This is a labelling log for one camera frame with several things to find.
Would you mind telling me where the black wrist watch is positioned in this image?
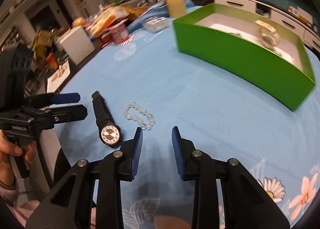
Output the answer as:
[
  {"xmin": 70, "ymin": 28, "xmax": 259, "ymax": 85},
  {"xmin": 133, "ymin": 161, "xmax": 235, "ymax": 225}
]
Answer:
[{"xmin": 92, "ymin": 91, "xmax": 122, "ymax": 148}]

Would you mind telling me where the clear crystal bead bracelet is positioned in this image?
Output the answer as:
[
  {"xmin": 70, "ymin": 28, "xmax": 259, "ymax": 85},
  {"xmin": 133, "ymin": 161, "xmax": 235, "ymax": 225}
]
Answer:
[{"xmin": 123, "ymin": 101, "xmax": 156, "ymax": 131}]

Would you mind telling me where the white wrist watch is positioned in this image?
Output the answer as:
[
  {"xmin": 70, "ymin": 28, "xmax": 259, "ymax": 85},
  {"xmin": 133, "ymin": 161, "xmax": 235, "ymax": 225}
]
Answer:
[{"xmin": 254, "ymin": 20, "xmax": 282, "ymax": 57}]

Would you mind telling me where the person's left hand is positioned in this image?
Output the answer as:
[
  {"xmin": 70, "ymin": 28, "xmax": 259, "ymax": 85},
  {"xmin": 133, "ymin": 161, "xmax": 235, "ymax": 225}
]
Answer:
[{"xmin": 0, "ymin": 130, "xmax": 36, "ymax": 187}]

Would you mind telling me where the white cardboard box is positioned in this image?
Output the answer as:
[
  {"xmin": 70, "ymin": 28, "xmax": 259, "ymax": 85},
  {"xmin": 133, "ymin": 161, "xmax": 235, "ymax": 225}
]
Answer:
[{"xmin": 58, "ymin": 26, "xmax": 95, "ymax": 65}]

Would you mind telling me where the blue floral tablecloth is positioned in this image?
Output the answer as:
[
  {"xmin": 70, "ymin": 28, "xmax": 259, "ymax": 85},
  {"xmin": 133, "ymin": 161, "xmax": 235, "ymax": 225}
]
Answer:
[{"xmin": 53, "ymin": 0, "xmax": 320, "ymax": 229}]

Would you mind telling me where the pink yogurt cup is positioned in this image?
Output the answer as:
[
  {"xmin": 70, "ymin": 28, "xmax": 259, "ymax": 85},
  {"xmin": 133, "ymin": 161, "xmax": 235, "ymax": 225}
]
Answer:
[{"xmin": 106, "ymin": 19, "xmax": 129, "ymax": 44}]

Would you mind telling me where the yellow snack package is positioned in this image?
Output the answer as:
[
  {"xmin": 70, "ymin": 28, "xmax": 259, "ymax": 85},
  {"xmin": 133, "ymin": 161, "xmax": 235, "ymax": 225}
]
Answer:
[{"xmin": 90, "ymin": 6, "xmax": 129, "ymax": 38}]

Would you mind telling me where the green cardboard box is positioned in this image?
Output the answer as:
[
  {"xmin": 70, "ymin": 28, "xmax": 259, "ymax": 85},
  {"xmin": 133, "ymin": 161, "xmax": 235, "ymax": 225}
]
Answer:
[{"xmin": 173, "ymin": 4, "xmax": 316, "ymax": 111}]

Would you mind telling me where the white tv cabinet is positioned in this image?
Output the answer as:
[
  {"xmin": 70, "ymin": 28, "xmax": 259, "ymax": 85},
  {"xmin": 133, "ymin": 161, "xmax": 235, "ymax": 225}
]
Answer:
[{"xmin": 214, "ymin": 0, "xmax": 319, "ymax": 54}]

